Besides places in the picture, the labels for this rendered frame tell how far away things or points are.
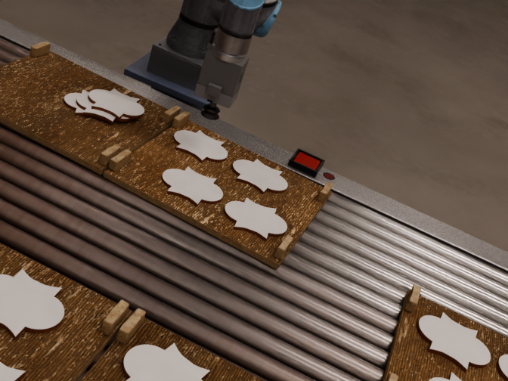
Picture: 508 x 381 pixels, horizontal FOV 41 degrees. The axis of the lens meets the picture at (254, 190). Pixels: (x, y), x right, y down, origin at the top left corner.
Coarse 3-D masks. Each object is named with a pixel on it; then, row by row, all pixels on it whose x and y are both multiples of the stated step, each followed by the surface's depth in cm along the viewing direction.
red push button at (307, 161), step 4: (300, 152) 175; (296, 156) 172; (300, 156) 173; (304, 156) 173; (308, 156) 174; (296, 160) 170; (300, 160) 171; (304, 160) 172; (308, 160) 172; (312, 160) 173; (316, 160) 174; (304, 164) 170; (308, 164) 171; (312, 164) 171; (316, 164) 172; (312, 168) 170; (316, 168) 171
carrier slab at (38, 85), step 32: (32, 64) 169; (64, 64) 174; (0, 96) 152; (32, 96) 156; (64, 96) 161; (32, 128) 146; (64, 128) 150; (96, 128) 154; (128, 128) 158; (160, 128) 162; (96, 160) 143
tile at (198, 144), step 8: (176, 136) 159; (184, 136) 161; (192, 136) 162; (200, 136) 163; (208, 136) 164; (184, 144) 158; (192, 144) 159; (200, 144) 160; (208, 144) 161; (216, 144) 162; (184, 152) 156; (192, 152) 156; (200, 152) 157; (208, 152) 158; (216, 152) 159; (224, 152) 160; (200, 160) 155; (216, 160) 157; (224, 160) 158
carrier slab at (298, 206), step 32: (192, 128) 167; (160, 160) 151; (192, 160) 154; (160, 192) 141; (224, 192) 148; (256, 192) 152; (288, 192) 156; (192, 224) 138; (224, 224) 138; (288, 224) 145; (256, 256) 134
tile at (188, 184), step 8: (168, 176) 145; (176, 176) 146; (184, 176) 147; (192, 176) 148; (200, 176) 149; (168, 184) 143; (176, 184) 143; (184, 184) 144; (192, 184) 145; (200, 184) 146; (208, 184) 147; (168, 192) 141; (176, 192) 141; (184, 192) 142; (192, 192) 143; (200, 192) 144; (208, 192) 144; (216, 192) 145; (192, 200) 141; (200, 200) 142; (208, 200) 142; (216, 200) 143
